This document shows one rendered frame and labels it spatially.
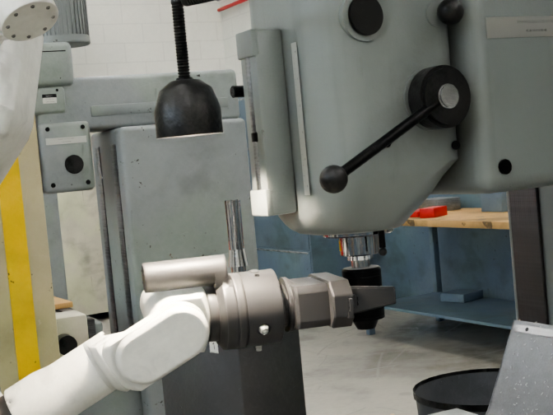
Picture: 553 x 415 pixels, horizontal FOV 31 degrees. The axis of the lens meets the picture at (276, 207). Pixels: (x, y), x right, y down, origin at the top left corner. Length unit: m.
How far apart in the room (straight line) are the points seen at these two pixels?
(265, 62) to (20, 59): 0.29
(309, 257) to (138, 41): 3.47
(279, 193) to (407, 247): 7.33
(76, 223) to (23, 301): 6.75
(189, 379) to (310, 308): 0.48
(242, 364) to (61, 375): 0.40
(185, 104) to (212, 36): 10.11
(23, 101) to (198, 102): 0.24
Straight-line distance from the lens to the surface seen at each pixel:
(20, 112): 1.20
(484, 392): 3.52
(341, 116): 1.11
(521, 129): 1.22
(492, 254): 7.62
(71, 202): 9.55
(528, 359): 1.54
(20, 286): 2.84
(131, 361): 1.13
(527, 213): 1.53
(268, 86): 1.15
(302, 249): 8.59
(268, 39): 1.15
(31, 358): 2.87
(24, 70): 1.25
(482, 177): 1.19
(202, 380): 1.59
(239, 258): 1.55
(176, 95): 1.07
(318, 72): 1.12
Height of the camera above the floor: 1.41
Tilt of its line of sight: 3 degrees down
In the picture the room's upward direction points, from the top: 5 degrees counter-clockwise
